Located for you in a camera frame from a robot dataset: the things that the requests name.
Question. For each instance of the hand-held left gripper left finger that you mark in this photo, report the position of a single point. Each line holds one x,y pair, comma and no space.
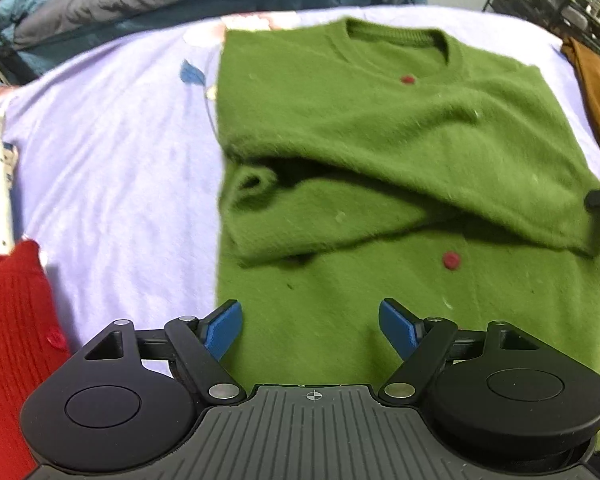
225,329

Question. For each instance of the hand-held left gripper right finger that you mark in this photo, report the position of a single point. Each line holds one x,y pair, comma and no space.
397,327

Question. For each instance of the green knitted sweater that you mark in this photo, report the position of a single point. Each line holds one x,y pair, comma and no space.
380,135

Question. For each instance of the purple floral bed sheet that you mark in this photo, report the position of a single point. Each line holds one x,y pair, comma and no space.
120,160

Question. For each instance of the red knitted garment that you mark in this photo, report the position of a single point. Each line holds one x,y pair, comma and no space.
15,320

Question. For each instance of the grey duvet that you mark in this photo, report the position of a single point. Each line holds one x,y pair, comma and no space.
130,0

